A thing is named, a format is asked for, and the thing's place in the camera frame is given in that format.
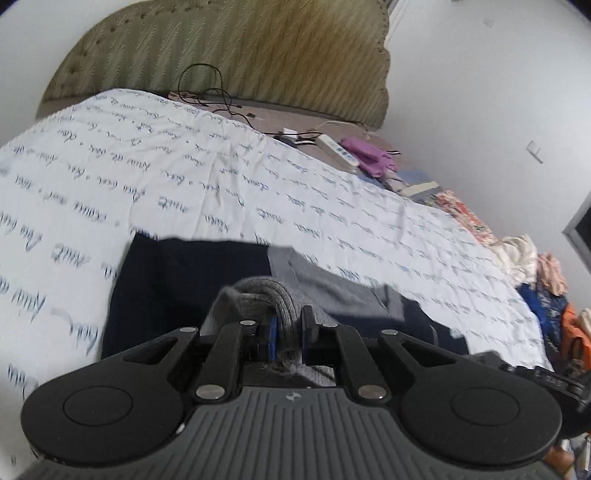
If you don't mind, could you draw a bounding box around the white power strip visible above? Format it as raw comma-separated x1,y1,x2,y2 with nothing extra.
315,134,360,170

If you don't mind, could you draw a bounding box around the red floral fabric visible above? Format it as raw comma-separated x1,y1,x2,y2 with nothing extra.
435,190,498,246

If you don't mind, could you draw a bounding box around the orange garment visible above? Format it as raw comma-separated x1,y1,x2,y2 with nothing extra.
560,304,590,371

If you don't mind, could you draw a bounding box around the white script print quilt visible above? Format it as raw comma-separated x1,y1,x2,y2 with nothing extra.
1,89,549,479

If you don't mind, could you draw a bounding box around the grey navy raglan sweater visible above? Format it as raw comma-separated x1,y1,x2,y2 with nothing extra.
101,234,469,386

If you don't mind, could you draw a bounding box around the white wall switch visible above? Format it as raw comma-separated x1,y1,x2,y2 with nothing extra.
526,140,544,164

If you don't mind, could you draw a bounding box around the olive tufted headboard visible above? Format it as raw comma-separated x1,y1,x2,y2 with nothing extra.
43,1,390,127

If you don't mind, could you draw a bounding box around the purple garment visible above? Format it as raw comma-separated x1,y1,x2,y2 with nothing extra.
339,137,398,179

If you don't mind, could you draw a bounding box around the black cable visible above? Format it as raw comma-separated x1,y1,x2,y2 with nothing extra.
177,63,325,144

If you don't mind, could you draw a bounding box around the peach pink garment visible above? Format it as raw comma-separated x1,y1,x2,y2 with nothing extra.
537,253,569,296

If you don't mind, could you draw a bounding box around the blue garment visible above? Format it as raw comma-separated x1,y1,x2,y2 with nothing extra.
517,281,568,363

